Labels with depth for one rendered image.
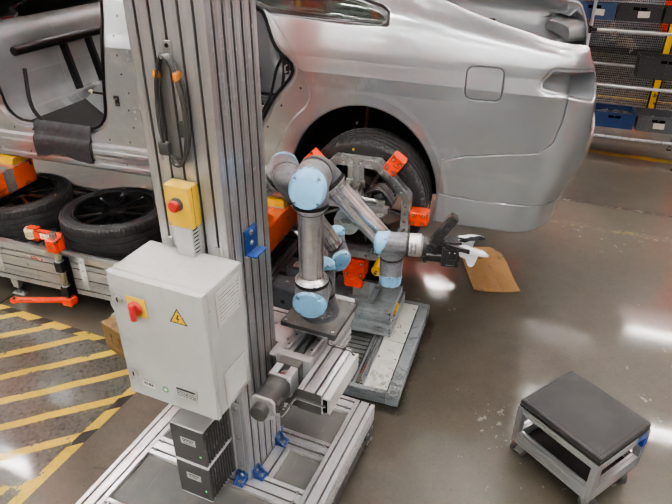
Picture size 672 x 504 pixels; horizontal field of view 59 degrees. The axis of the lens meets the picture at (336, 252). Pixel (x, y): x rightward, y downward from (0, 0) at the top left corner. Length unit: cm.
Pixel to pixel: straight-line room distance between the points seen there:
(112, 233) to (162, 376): 187
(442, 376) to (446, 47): 165
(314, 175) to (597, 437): 157
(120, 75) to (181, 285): 211
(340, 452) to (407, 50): 179
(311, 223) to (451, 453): 144
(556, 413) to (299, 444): 107
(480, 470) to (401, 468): 35
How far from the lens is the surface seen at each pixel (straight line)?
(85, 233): 377
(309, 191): 178
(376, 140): 292
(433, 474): 279
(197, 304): 167
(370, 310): 328
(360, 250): 304
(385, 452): 285
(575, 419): 269
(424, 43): 285
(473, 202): 302
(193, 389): 190
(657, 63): 630
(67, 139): 402
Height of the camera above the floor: 214
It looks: 30 degrees down
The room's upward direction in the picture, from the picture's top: straight up
